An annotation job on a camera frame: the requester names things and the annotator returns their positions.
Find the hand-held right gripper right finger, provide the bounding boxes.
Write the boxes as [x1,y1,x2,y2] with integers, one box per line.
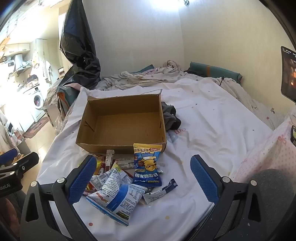
[190,155,278,241]

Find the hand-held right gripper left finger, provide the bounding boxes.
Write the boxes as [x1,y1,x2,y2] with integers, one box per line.
[20,155,97,241]

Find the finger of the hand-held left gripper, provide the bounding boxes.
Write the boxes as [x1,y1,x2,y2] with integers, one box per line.
[0,149,18,165]

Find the yellow red snack packet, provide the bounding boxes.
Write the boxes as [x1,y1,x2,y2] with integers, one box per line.
[93,155,104,176]

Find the red white stick packet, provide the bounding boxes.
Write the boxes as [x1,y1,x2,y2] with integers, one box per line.
[105,149,115,171]

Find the large white blue snack packet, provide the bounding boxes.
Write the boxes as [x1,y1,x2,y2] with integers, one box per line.
[86,183,148,227]

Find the white snack bar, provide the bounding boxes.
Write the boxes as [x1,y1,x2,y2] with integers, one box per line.
[114,158,136,170]

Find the blue white stick packet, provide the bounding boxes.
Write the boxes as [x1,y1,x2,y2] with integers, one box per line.
[143,178,179,204]

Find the blue yellow bear snack packet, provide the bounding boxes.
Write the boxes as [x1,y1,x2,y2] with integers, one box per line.
[132,143,164,187]

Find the brown cardboard box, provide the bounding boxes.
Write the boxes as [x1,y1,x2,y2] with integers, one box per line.
[76,93,167,155]

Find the grey bin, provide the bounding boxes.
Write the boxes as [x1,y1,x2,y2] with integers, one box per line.
[13,137,31,156]

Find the floor mat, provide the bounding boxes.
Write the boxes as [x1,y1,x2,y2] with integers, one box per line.
[23,115,50,139]

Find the white bed sheet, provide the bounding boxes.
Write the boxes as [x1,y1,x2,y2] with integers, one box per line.
[37,77,274,241]

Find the white washing machine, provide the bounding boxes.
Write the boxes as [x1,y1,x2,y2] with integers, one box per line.
[23,87,46,122]

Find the grey cloth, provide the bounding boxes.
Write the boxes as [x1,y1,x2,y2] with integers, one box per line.
[161,101,182,131]

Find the pink patterned blanket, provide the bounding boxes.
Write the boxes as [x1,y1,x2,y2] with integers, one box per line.
[230,113,296,186]

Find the white range hood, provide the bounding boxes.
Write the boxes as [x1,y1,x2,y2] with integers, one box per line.
[9,54,33,74]

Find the green pillow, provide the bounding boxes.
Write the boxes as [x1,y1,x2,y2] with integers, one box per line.
[184,61,242,84]

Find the crumpled dotted quilt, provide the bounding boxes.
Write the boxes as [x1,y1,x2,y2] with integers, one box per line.
[95,60,222,91]

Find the black plastic sheet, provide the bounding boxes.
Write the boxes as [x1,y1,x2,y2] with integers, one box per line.
[57,0,102,91]

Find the dark screen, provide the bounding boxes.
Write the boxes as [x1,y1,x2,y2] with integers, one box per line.
[280,46,296,103]

